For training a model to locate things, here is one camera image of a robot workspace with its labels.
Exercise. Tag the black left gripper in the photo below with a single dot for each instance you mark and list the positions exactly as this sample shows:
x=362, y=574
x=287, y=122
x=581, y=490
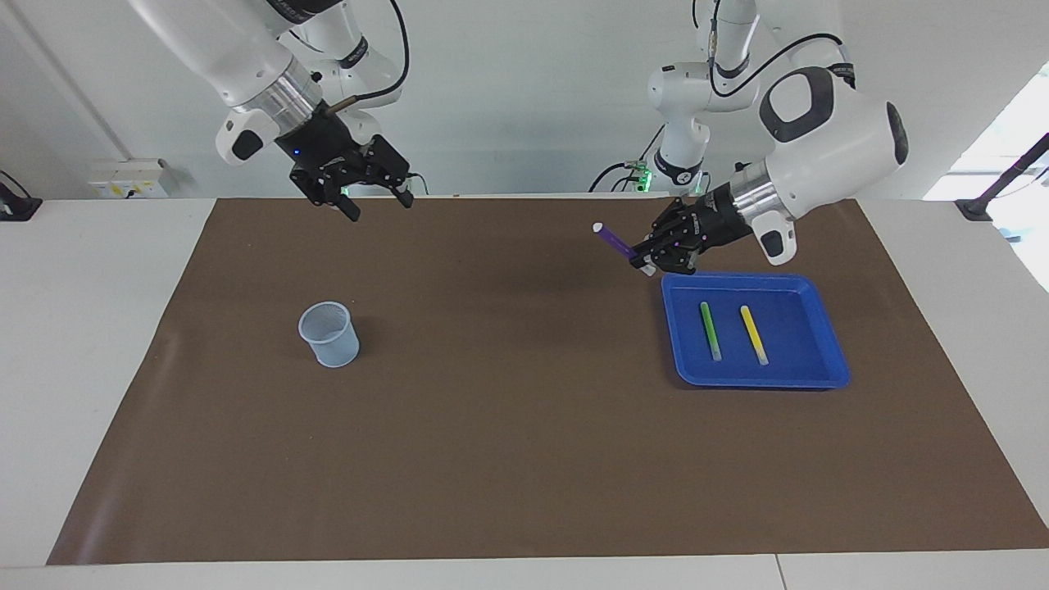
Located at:
x=721, y=221

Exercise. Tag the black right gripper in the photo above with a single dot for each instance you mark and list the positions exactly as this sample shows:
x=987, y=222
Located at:
x=328, y=156

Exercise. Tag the purple marker pen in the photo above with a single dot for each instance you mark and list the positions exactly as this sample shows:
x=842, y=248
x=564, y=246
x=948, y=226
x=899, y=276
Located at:
x=611, y=238

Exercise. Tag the green marker pen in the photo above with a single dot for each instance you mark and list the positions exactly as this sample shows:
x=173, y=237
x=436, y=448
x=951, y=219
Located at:
x=710, y=331

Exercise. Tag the yellow marker pen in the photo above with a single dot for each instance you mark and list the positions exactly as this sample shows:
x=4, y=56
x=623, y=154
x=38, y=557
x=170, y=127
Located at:
x=754, y=334

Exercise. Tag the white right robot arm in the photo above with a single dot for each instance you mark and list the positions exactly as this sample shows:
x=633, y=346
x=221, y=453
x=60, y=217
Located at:
x=238, y=57

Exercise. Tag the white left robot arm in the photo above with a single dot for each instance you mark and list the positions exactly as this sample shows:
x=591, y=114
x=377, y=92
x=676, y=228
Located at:
x=828, y=139

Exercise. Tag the blue plastic tray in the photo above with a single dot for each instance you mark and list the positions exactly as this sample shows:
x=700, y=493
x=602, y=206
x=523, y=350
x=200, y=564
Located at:
x=787, y=369

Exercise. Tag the translucent plastic cup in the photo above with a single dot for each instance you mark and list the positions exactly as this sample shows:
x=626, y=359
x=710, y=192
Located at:
x=332, y=348

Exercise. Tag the brown table mat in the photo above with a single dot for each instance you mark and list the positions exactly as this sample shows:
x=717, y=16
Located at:
x=524, y=426

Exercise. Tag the black clamp with pole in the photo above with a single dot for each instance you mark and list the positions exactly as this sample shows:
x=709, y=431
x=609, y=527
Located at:
x=979, y=206

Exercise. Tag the black table clamp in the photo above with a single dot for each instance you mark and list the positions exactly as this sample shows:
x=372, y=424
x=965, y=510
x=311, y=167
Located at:
x=18, y=206

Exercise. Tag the white wall socket box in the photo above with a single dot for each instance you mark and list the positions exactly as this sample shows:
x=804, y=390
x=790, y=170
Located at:
x=127, y=176

